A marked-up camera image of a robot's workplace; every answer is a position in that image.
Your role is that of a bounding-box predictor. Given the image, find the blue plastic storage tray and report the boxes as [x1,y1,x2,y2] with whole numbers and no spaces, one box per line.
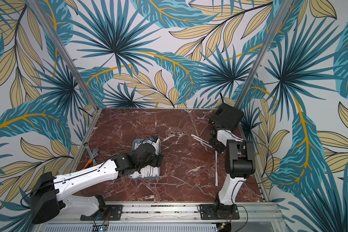
[129,137,161,180]

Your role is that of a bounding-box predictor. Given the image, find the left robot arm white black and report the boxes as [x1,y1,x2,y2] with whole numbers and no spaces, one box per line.
[30,138,163,224]

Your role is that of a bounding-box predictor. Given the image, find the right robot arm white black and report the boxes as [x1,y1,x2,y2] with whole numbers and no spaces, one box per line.
[209,125,256,211]

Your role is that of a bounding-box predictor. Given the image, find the black box with antenna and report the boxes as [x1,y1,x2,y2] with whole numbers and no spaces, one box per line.
[208,94,244,132]

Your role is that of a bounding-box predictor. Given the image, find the white wrapped straw on table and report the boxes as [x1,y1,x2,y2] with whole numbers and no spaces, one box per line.
[191,134,212,148]

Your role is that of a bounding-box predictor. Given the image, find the white wrapped straw in tray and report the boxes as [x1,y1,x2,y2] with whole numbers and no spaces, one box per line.
[130,165,160,179]

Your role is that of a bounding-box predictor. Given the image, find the long white wrapped straw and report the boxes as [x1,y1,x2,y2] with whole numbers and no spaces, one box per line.
[215,151,218,187]

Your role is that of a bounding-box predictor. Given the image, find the green circuit board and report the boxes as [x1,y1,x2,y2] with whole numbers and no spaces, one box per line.
[91,225,109,232]

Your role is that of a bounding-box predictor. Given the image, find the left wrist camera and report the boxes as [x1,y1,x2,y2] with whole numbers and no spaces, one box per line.
[149,135,158,143]

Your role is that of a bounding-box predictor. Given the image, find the orange handled adjustable wrench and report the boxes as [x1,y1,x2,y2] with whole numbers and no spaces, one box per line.
[83,142,99,170]

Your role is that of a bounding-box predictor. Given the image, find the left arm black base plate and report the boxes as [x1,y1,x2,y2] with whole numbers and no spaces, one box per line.
[80,205,123,221]

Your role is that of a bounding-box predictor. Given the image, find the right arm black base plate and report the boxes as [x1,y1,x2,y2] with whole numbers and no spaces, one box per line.
[197,204,240,220]

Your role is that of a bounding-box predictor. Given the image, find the aluminium front rail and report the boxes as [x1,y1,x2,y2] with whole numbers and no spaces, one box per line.
[32,202,288,232]

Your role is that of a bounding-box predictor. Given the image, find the left aluminium frame post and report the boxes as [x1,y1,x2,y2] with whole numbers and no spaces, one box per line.
[26,0,99,111]

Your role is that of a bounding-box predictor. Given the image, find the aluminium frame post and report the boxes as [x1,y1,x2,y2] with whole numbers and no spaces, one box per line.
[234,0,292,110]
[26,0,99,111]

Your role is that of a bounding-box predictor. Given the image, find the right aluminium frame post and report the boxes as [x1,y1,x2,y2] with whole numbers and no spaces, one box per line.
[234,0,292,110]

